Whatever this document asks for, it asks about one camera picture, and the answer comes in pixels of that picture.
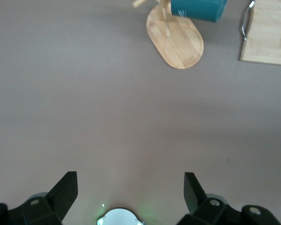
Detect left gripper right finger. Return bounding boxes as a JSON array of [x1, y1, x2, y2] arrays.
[[177, 172, 281, 225]]

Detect wooden cup rack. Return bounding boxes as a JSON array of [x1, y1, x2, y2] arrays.
[[132, 0, 205, 70]]

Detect brown table cover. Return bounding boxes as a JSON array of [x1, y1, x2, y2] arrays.
[[0, 0, 281, 225]]

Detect bamboo cutting board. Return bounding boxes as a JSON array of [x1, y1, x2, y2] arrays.
[[239, 0, 281, 66]]

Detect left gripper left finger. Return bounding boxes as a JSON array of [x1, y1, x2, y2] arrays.
[[0, 171, 79, 225]]

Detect dark green cup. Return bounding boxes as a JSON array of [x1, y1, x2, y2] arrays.
[[170, 0, 229, 23]]

